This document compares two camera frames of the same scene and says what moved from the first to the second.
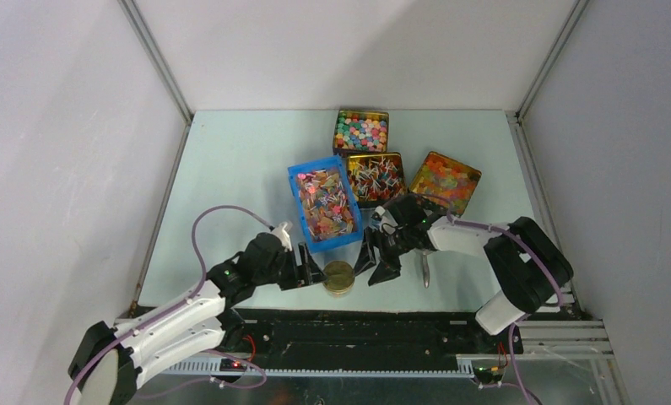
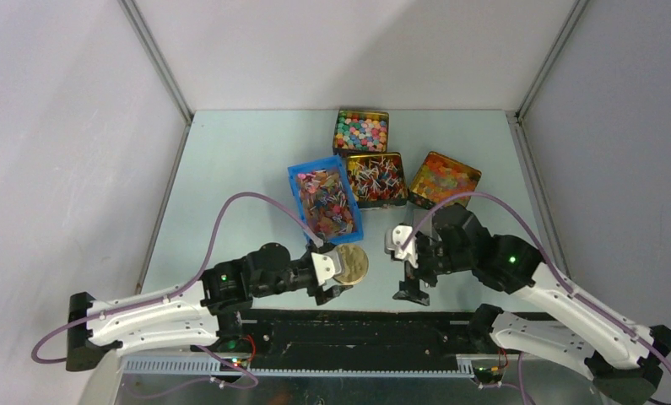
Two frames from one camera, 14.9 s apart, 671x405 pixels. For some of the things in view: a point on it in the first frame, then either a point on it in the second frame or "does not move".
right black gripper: [385, 271] -> [408, 288]
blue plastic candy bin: [329, 215] does not move
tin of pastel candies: [360, 132] does not move
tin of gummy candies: [442, 176] does not move
